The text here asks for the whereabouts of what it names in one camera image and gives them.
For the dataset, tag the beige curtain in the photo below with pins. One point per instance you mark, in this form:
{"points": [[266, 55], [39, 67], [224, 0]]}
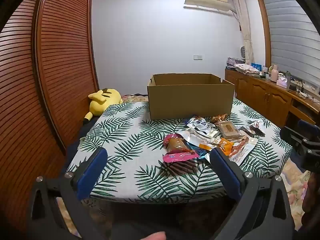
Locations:
{"points": [[246, 25]]}

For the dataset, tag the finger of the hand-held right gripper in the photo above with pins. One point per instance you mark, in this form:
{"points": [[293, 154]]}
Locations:
{"points": [[292, 137], [306, 124]]}

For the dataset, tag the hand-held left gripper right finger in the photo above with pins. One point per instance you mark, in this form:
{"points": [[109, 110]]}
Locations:
{"points": [[225, 172]]}

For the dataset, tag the dark chocolate snack packet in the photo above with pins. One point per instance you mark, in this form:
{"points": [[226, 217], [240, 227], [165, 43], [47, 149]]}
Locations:
{"points": [[256, 128]]}

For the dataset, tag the purple floral fabric bundle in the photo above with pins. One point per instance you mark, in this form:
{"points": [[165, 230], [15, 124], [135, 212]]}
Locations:
{"points": [[233, 62]]}

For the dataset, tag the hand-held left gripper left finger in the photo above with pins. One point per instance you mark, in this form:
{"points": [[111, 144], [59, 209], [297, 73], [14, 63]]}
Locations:
{"points": [[91, 172]]}

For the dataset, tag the yellow plush toy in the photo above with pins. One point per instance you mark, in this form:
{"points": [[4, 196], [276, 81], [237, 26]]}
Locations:
{"points": [[101, 101]]}

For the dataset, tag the folded floral clothes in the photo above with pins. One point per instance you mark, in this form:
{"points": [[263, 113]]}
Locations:
{"points": [[246, 69]]}

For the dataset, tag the brown cake snack packet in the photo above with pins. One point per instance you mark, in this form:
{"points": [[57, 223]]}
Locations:
{"points": [[228, 128]]}

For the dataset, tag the pink pastry snack packet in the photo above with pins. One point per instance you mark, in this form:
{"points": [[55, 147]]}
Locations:
{"points": [[177, 145]]}

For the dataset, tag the small white fan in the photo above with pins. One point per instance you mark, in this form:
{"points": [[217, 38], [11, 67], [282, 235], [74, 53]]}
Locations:
{"points": [[243, 52]]}

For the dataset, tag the orange snack packet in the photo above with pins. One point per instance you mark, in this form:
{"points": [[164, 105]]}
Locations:
{"points": [[226, 146]]}

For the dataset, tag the brown cardboard box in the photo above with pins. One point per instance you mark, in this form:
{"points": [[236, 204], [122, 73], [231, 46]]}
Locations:
{"points": [[190, 100]]}

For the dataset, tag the blue box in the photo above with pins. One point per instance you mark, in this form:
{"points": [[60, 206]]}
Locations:
{"points": [[256, 66]]}

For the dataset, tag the clear drink bottle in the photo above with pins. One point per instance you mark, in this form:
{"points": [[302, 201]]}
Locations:
{"points": [[287, 80]]}

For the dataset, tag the pink tissue box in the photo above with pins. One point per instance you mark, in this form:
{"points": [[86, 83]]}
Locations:
{"points": [[282, 82]]}

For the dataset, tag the pink thermos jug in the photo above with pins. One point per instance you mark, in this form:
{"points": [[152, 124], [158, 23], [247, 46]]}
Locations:
{"points": [[274, 73]]}

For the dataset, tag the person's left hand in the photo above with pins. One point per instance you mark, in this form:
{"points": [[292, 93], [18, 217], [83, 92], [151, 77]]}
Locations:
{"points": [[153, 236]]}

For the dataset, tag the window with grey blind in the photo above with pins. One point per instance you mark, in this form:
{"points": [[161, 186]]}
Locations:
{"points": [[292, 35]]}

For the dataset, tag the white wall switch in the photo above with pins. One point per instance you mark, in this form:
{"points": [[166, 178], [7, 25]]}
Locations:
{"points": [[197, 57]]}

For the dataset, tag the orange-brown snack wrapper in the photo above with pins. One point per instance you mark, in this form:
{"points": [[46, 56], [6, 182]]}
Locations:
{"points": [[220, 118]]}

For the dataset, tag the silver snack packet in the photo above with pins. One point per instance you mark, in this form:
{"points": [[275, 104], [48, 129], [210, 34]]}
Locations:
{"points": [[197, 136]]}

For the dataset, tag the white and blue snack packet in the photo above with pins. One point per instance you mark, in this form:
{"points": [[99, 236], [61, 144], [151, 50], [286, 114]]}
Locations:
{"points": [[197, 123]]}

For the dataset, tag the blue foil snack packet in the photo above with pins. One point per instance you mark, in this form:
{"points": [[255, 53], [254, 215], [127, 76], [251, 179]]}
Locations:
{"points": [[200, 151]]}

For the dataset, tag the wooden slatted wardrobe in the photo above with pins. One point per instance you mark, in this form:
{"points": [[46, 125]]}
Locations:
{"points": [[37, 80]]}

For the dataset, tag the long clear meat snack packet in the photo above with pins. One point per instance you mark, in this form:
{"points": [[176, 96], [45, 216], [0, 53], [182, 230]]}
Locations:
{"points": [[240, 152]]}

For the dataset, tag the wooden sideboard cabinet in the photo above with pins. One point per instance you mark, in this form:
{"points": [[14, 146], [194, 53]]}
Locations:
{"points": [[260, 92]]}

